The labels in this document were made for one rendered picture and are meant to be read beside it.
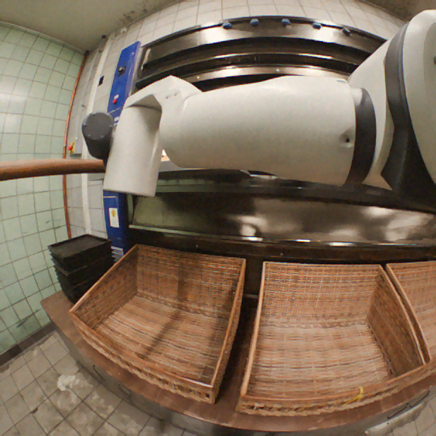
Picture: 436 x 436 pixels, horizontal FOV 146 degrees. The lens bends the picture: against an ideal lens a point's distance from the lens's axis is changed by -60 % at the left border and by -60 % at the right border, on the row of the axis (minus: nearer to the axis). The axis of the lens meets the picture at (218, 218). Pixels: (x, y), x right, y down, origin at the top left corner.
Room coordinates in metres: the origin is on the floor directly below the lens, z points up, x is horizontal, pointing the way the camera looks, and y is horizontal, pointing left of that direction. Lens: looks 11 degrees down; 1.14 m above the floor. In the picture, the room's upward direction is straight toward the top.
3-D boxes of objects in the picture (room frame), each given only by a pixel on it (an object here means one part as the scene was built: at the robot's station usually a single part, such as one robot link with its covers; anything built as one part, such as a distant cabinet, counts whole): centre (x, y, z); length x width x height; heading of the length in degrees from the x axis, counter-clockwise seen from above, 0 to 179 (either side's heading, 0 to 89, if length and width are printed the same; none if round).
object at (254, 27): (0.58, -0.43, 1.99); 1.80 x 0.08 x 0.21; 74
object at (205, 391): (0.46, 0.21, 0.72); 0.56 x 0.49 x 0.28; 75
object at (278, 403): (0.29, -0.38, 0.72); 0.56 x 0.49 x 0.28; 74
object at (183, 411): (0.31, -0.24, 0.29); 2.42 x 0.56 x 0.58; 74
